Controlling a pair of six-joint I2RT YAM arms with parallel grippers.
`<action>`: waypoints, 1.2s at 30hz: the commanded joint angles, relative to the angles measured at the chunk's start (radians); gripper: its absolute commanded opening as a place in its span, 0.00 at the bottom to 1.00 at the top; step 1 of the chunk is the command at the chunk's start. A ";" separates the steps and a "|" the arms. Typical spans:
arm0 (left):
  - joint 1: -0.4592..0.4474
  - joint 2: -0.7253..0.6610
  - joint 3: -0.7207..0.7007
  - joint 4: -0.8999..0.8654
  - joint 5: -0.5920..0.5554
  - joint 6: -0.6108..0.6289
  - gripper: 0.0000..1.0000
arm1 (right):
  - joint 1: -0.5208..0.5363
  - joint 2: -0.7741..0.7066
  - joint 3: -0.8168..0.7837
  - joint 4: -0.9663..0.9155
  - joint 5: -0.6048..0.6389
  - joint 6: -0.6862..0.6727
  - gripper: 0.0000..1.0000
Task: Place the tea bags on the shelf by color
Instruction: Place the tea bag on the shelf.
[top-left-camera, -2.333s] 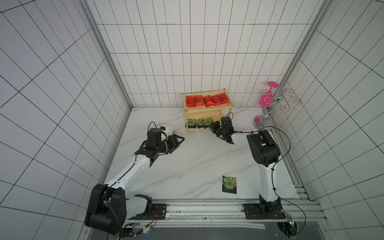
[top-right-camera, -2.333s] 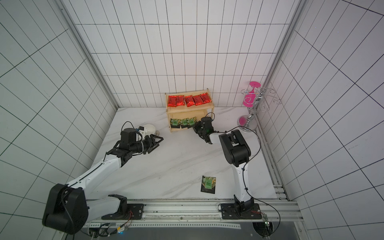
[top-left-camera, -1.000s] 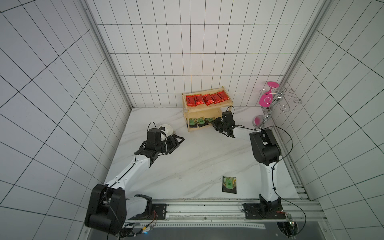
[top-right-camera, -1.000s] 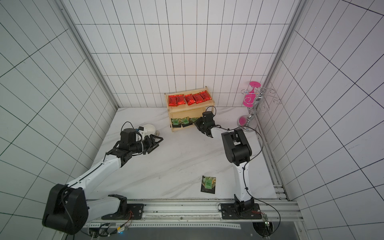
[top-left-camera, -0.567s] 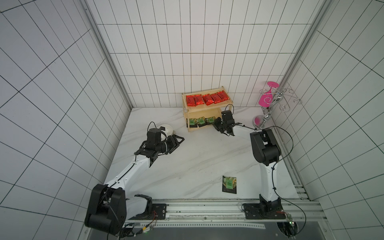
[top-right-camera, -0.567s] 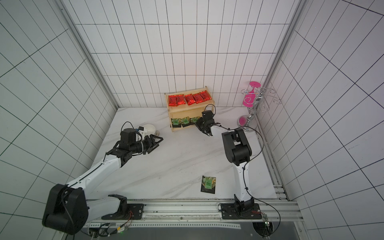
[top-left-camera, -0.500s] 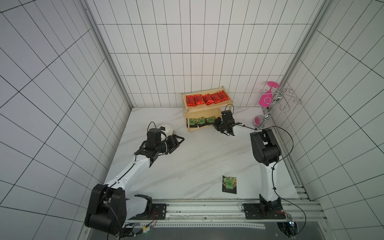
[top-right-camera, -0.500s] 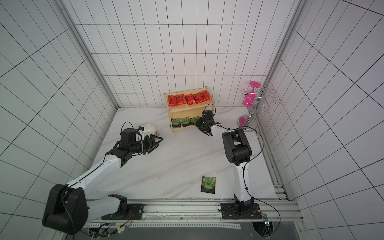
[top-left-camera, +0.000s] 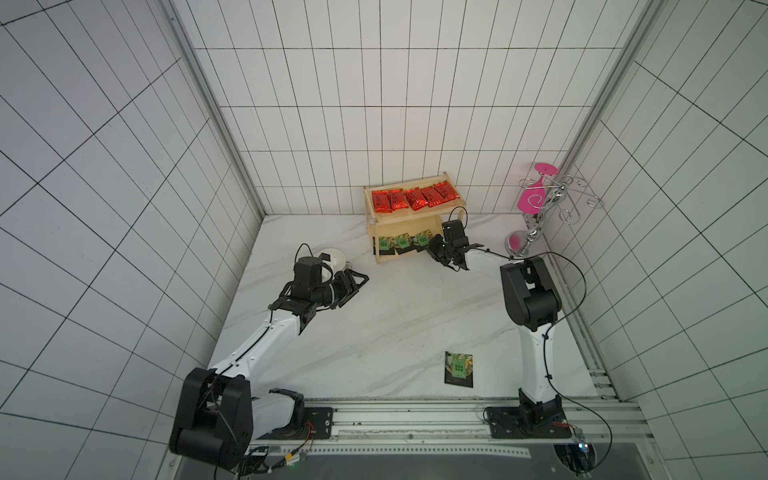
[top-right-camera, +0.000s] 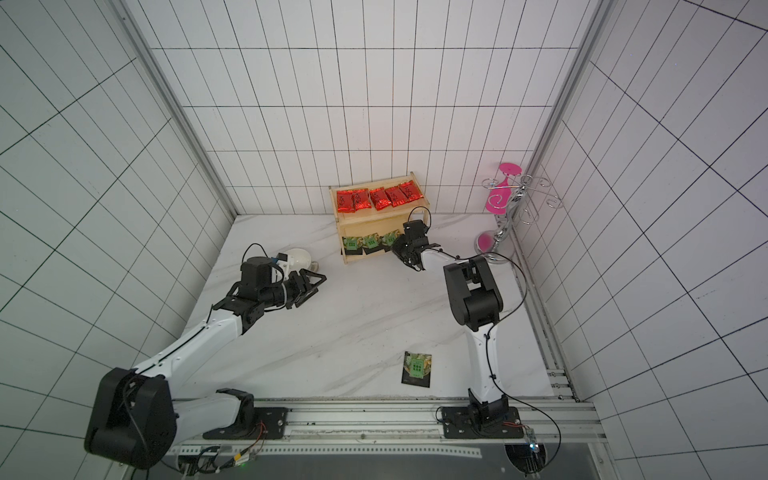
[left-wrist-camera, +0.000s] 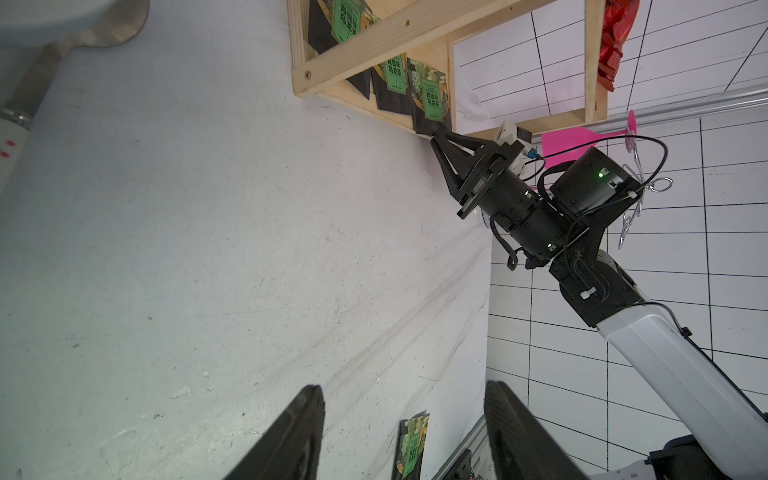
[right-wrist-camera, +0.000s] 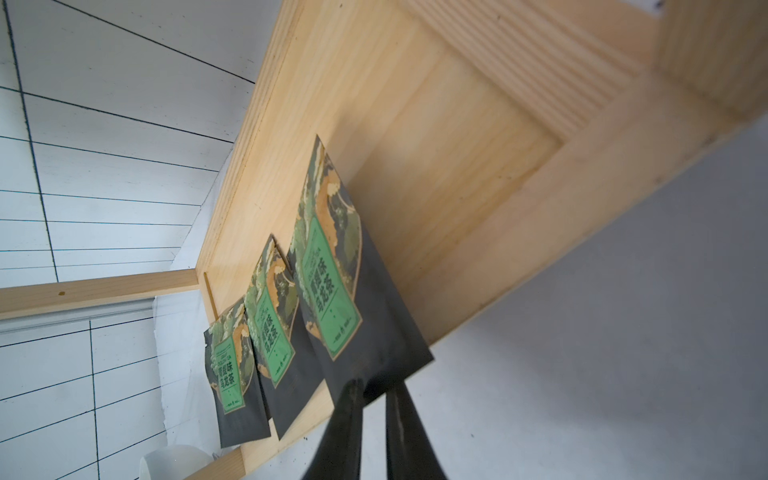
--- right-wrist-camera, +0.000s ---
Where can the green tea bag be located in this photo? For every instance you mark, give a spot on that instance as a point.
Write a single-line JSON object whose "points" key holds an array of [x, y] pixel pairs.
{"points": [[289, 371], [359, 325], [230, 365]]}

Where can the white ceramic bowl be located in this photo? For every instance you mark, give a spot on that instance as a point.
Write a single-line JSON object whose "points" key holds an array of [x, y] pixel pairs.
{"points": [[173, 462]]}

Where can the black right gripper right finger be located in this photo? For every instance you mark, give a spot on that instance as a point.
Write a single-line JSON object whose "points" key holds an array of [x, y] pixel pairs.
{"points": [[409, 453]]}

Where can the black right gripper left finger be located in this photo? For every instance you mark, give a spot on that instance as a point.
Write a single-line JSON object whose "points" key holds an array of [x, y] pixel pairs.
{"points": [[338, 455]]}

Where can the light wooden two-tier shelf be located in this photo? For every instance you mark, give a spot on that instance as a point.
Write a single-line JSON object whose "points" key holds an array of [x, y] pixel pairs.
{"points": [[481, 140]]}

